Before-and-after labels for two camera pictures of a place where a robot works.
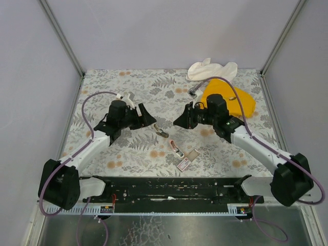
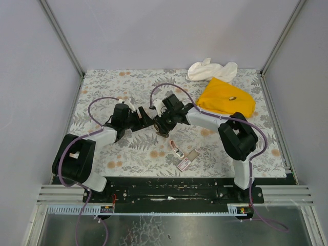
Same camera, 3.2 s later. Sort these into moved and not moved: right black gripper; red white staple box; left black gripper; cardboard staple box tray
Moved: right black gripper
Not moved: red white staple box; cardboard staple box tray; left black gripper
